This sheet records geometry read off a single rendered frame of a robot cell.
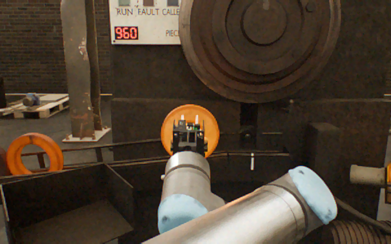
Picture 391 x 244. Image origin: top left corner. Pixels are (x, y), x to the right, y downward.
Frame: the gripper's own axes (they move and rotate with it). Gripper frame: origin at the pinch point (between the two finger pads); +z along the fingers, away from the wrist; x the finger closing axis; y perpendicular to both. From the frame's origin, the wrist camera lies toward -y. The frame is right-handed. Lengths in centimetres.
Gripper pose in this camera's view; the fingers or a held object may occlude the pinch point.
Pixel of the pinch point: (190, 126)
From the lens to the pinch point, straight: 83.9
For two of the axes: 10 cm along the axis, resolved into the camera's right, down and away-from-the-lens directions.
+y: 0.0, -8.7, -4.9
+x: -10.0, -0.1, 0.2
